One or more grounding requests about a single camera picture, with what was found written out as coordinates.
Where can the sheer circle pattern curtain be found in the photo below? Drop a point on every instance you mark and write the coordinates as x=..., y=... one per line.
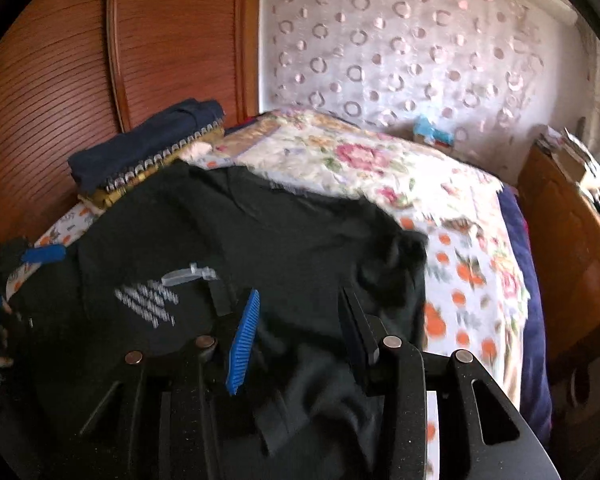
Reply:
x=484, y=71

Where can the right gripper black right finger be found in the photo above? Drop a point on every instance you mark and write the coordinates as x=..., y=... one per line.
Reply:
x=371, y=350

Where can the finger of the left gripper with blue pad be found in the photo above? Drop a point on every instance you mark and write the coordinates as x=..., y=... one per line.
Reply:
x=44, y=254

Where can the orange fruit print sheet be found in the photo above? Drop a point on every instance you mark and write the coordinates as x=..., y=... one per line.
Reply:
x=65, y=231

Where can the folded mustard yellow garment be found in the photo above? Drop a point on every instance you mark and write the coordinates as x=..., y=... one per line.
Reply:
x=103, y=200

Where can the floral quilt bedspread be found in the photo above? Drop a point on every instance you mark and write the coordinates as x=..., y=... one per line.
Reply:
x=475, y=294

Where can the dark blue blanket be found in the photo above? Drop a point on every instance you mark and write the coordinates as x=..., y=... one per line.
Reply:
x=536, y=404

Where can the folded patterned dark garment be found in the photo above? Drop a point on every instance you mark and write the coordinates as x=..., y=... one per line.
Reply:
x=150, y=164

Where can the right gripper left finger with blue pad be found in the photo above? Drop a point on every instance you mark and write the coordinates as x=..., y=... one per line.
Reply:
x=240, y=350

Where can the blue tissue box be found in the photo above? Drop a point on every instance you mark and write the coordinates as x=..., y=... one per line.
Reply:
x=426, y=132

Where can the folded cream garment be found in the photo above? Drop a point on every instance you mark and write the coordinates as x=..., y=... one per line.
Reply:
x=194, y=151

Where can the black Superman t-shirt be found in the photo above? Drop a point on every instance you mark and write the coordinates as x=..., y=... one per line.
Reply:
x=120, y=372

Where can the brown wooden sideboard cabinet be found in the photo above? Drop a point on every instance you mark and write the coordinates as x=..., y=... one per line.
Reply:
x=564, y=230

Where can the folded navy garment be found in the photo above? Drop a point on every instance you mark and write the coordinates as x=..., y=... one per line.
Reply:
x=91, y=167

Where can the stack of books and papers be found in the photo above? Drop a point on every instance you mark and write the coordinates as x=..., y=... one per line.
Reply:
x=571, y=156

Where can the brown wooden louvered wardrobe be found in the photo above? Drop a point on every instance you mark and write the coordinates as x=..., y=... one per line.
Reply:
x=74, y=73

